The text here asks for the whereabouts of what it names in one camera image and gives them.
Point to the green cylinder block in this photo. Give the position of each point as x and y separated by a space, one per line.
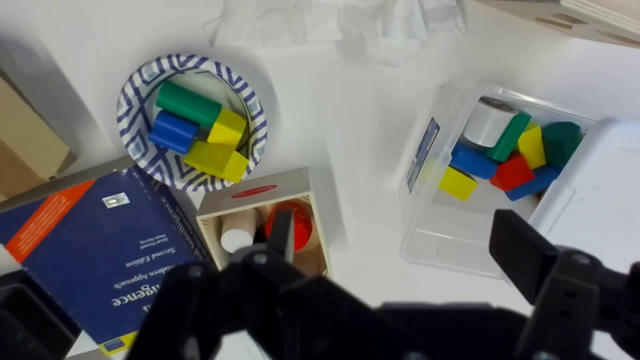
188 104

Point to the blue patterned paper plate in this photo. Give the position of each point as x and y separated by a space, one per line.
137 132

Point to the blue ridged block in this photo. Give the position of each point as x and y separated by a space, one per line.
173 132

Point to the clear plastic container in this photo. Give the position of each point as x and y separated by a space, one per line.
440 232

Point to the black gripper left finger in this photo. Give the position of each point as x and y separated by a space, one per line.
280 232

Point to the brown cardboard box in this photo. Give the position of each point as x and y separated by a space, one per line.
31 141

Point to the open wooden box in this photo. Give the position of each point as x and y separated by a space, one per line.
267 187

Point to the clear plastic bag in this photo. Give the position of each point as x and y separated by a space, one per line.
300 22

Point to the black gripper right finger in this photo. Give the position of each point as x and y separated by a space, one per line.
527 256

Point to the red wooden block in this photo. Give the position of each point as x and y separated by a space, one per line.
513 172

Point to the yellow square block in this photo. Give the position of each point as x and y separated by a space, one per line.
456 185

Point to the long green block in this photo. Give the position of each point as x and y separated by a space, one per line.
511 137

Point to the blue wooden block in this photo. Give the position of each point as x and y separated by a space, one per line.
537 185
473 161

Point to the dark green block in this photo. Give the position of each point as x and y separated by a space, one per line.
562 143

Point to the white container lid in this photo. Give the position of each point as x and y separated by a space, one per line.
601 193

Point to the red wooden cylinder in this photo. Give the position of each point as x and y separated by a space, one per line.
303 227

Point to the blue textbook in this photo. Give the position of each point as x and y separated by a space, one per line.
101 252

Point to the white cylinder block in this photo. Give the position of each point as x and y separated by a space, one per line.
488 122

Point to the small yellow block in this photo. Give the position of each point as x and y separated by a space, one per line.
532 146

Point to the white wooden cylinder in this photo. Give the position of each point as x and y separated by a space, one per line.
238 231

